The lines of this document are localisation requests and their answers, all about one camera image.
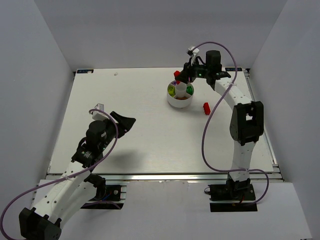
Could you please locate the aluminium table front rail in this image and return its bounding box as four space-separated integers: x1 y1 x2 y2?
99 172 228 182

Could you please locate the red curved lego brick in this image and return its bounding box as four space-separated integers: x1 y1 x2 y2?
173 70 180 77

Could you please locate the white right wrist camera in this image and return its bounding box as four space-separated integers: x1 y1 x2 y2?
187 46 200 67

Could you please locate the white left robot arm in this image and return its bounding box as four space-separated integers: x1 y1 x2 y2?
19 109 136 240

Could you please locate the red long lego brick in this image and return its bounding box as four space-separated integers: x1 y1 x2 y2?
203 102 211 115

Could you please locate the dark green square lego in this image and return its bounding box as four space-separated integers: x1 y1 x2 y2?
186 86 194 92

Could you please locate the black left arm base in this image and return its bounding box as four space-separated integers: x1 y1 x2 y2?
81 174 127 210

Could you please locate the blue label sticker right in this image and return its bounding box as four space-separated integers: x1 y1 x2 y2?
225 67 243 72

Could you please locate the aluminium table rail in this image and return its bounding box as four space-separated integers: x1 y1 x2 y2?
99 172 228 182
243 68 285 182

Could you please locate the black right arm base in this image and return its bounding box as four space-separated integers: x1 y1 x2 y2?
204 178 258 213

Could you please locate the aluminium table right rail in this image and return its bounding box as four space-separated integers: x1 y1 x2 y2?
243 68 285 182

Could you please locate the lime green sloped lego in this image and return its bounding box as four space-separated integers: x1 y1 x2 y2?
167 85 175 94

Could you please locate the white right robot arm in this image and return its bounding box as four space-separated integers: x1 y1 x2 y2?
174 46 264 183

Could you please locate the white round divided container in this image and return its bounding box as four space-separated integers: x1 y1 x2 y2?
167 80 195 109

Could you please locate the blue label sticker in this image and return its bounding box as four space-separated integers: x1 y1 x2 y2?
225 67 243 72
76 69 94 74

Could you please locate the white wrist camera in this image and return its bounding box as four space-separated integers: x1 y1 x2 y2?
89 103 108 121
187 46 200 67

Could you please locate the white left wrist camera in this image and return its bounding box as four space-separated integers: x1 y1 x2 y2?
89 103 108 121

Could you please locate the blue label sticker left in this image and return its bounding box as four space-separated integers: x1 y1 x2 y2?
76 69 94 74

